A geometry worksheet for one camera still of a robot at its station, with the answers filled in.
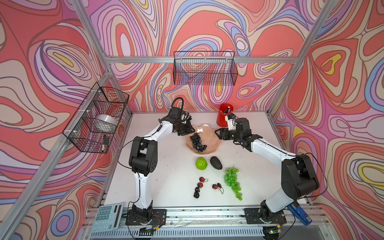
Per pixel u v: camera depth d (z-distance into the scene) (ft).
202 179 2.77
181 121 2.83
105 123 2.30
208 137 3.40
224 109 3.53
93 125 2.40
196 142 3.12
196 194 2.62
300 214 2.39
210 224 2.36
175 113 2.61
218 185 2.69
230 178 2.69
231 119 2.61
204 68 3.15
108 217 2.36
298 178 1.49
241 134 2.26
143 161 1.77
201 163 2.83
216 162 2.88
